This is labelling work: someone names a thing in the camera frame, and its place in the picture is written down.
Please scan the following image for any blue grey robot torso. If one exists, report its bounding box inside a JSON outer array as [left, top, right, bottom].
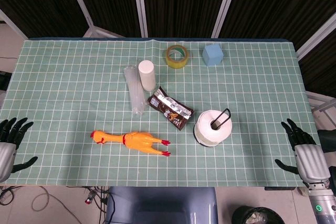
[[104, 186, 219, 224]]

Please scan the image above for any brown snack packet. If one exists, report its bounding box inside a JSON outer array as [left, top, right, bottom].
[[147, 86, 195, 131]]

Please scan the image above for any yellow packing tape roll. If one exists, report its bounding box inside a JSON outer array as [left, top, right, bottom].
[[165, 45, 192, 69]]

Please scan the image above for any grey looped cable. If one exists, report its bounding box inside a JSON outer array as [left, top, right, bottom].
[[30, 186, 82, 224]]

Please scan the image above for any white metal rack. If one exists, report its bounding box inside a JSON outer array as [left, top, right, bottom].
[[305, 90, 336, 121]]

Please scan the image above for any yellow rubber chicken toy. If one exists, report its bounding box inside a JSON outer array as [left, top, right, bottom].
[[90, 130, 172, 157]]

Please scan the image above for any white cylindrical bottle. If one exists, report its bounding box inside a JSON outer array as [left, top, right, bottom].
[[138, 60, 156, 92]]

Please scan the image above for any black cable bunch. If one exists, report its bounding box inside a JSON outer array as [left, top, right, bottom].
[[93, 186, 116, 224]]

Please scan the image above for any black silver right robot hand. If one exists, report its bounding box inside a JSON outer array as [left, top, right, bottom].
[[275, 118, 331, 187]]

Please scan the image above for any light blue foam cube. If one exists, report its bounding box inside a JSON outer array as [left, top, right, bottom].
[[202, 43, 224, 67]]

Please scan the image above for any red tipped plug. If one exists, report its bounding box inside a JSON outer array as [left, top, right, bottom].
[[84, 190, 96, 205]]

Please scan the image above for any white toilet paper roll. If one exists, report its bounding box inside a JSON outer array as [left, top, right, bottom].
[[194, 109, 233, 147]]

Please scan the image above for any white partition frame post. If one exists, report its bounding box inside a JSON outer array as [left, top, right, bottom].
[[131, 0, 149, 38], [295, 11, 336, 61], [211, 0, 242, 38], [0, 8, 28, 40], [62, 0, 125, 38]]

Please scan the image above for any black trash bin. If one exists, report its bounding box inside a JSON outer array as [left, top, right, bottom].
[[231, 205, 286, 224]]

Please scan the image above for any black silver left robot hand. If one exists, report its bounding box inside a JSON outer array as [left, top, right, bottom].
[[0, 118, 38, 183]]

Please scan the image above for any green checkered tablecloth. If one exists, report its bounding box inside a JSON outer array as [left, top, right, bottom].
[[0, 37, 322, 188]]

